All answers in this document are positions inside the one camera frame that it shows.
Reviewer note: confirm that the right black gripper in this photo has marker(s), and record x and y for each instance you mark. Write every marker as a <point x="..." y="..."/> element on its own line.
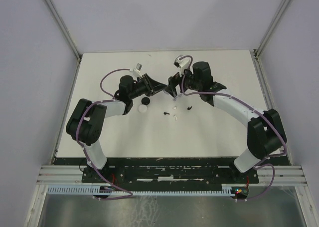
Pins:
<point x="173" y="81"/>

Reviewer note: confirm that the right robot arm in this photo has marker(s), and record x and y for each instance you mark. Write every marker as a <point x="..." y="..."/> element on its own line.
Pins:
<point x="265" y="131"/>

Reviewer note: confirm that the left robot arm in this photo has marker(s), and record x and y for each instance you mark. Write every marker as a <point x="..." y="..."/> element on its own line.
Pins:
<point x="86" y="122"/>

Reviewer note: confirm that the aluminium frame post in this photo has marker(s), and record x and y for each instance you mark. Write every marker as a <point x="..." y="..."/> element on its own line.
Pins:
<point x="279" y="14"/>
<point x="62" y="27"/>

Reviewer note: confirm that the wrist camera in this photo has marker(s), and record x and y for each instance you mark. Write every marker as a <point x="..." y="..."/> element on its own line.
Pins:
<point x="183" y="62"/>
<point x="136" y="71"/>

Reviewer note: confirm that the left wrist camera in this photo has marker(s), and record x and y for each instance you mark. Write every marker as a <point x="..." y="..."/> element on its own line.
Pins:
<point x="136" y="71"/>

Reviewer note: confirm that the aluminium frame rail front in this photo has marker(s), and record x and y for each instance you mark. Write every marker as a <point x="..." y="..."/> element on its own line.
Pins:
<point x="71" y="175"/>

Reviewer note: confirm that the right aluminium frame post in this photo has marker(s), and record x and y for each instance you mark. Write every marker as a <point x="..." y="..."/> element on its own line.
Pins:
<point x="279" y="14"/>

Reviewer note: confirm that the white earbud charging case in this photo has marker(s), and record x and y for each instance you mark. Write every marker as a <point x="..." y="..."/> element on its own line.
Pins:
<point x="142" y="108"/>

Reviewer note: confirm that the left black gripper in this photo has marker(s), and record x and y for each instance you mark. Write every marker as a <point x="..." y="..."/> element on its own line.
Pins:
<point x="152" y="86"/>

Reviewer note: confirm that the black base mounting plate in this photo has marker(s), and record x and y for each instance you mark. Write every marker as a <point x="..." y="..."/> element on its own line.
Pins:
<point x="148" y="174"/>

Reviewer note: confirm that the left aluminium frame post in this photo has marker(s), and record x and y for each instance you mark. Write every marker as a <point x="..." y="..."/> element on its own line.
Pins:
<point x="62" y="27"/>

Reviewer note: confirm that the black earbud charging case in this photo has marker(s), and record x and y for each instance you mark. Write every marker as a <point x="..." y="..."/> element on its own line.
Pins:
<point x="145" y="101"/>

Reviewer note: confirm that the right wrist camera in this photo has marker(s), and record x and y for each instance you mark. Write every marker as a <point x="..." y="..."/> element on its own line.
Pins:
<point x="183" y="62"/>

